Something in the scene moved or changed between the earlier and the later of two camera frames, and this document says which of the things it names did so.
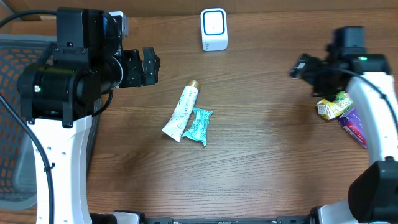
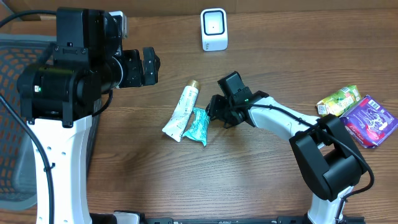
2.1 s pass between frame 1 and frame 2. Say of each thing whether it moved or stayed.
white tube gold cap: stayed
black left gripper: stayed
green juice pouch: stayed
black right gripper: moved
